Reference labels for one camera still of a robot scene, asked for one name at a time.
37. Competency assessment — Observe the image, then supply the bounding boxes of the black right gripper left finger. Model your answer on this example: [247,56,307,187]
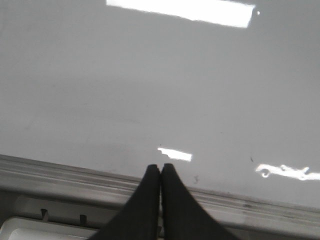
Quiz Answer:
[89,164,160,240]

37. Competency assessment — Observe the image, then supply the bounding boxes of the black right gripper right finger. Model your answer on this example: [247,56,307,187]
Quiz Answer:
[161,163,238,240]

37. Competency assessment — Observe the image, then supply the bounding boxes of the white whiteboard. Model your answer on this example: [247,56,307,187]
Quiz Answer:
[0,0,320,208]

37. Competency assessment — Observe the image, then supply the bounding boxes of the grey aluminium marker tray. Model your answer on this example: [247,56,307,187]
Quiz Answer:
[0,155,320,239]

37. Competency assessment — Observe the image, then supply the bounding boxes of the white box under tray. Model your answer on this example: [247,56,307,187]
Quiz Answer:
[0,215,113,240]

